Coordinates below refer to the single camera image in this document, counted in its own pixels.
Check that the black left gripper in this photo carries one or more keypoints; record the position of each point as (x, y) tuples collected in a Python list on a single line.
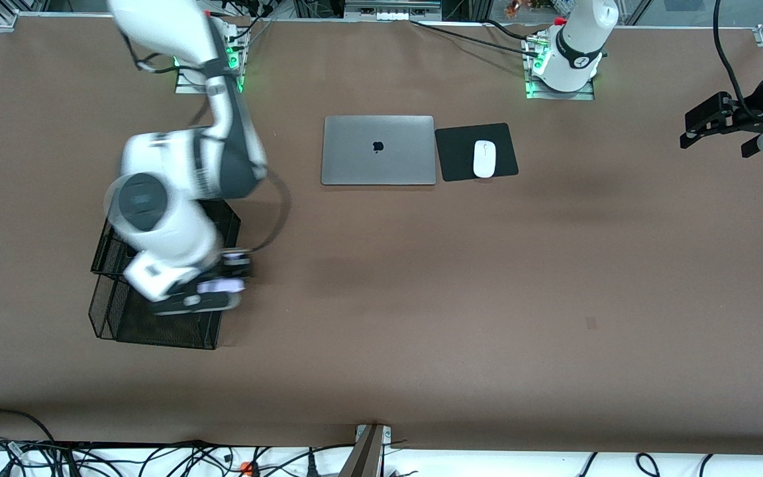
[(754, 110)]

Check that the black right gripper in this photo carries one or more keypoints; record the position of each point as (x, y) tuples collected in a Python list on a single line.
[(236, 264)]

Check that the lavender white phone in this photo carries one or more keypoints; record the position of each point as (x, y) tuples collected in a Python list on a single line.
[(219, 286)]

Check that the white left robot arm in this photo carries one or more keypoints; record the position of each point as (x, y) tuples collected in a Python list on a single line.
[(577, 46)]

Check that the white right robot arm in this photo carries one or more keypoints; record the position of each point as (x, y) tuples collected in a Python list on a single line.
[(156, 199)]

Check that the silver closed laptop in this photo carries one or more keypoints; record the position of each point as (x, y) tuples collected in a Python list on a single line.
[(355, 152)]

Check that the black mouse pad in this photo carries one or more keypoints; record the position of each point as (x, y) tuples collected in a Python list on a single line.
[(454, 159)]

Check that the white computer mouse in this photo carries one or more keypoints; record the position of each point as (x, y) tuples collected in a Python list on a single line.
[(484, 159)]

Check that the white power strip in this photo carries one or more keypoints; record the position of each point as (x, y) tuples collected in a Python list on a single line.
[(391, 13)]

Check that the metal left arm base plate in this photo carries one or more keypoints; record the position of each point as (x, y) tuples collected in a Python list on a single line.
[(554, 96)]

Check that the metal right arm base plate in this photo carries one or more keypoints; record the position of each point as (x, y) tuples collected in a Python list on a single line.
[(186, 86)]

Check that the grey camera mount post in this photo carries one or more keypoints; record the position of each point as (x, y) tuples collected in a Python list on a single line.
[(367, 457)]

